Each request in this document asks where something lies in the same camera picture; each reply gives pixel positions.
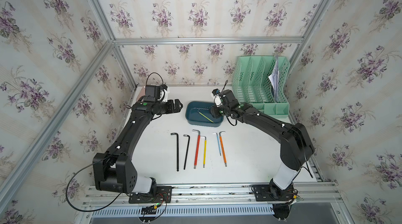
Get orange hex key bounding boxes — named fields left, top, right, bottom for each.
left=218, top=131, right=227, bottom=167

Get aluminium rail frame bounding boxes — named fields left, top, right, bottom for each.
left=76, top=182, right=353, bottom=224

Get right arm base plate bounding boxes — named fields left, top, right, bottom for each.
left=251, top=184, right=298, bottom=202

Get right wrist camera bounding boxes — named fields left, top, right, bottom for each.
left=212, top=89, right=222, bottom=107

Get blue hex key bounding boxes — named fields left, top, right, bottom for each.
left=213, top=132, right=222, bottom=157

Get yellow hex key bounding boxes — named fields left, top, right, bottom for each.
left=201, top=136, right=207, bottom=168

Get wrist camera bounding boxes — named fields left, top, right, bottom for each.
left=212, top=89, right=222, bottom=107
left=143, top=84, right=168, bottom=102

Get short black hex key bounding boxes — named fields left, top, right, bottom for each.
left=183, top=135, right=191, bottom=170

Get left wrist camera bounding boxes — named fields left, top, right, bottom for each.
left=143, top=84, right=168, bottom=102

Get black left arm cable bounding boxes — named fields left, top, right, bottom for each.
left=65, top=161, right=123, bottom=213

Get lime green hex key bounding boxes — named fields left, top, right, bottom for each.
left=195, top=108, right=214, bottom=123

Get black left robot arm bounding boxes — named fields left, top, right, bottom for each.
left=93, top=99, right=183, bottom=197

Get teal plastic storage box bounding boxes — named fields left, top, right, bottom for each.
left=185, top=101, right=223, bottom=127

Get red hex key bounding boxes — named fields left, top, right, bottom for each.
left=192, top=129, right=201, bottom=169

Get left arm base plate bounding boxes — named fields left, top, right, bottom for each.
left=128, top=186, right=173, bottom=204

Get papers in file organizer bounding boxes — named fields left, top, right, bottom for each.
left=268, top=55, right=279, bottom=102

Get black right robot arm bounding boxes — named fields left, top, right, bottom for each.
left=210, top=89, right=315, bottom=191

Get small circuit board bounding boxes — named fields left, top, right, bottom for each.
left=140, top=205, right=159, bottom=216

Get green mesh file organizer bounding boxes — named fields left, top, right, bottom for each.
left=232, top=56, right=290, bottom=119

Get long black hex key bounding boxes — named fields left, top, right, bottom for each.
left=170, top=132, right=180, bottom=172

